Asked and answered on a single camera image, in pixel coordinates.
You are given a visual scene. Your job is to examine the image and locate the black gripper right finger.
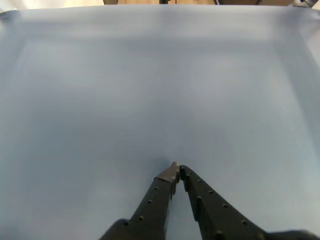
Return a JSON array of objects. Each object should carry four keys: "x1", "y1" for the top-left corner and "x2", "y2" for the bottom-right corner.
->
[{"x1": 179, "y1": 164, "x2": 320, "y2": 240}]

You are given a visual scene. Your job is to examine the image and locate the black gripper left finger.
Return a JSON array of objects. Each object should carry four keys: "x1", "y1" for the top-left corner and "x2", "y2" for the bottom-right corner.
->
[{"x1": 98, "y1": 161, "x2": 181, "y2": 240}]

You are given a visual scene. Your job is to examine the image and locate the blue-grey table mat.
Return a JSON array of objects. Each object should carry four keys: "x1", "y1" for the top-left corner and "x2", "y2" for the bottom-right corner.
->
[{"x1": 0, "y1": 4, "x2": 320, "y2": 240}]

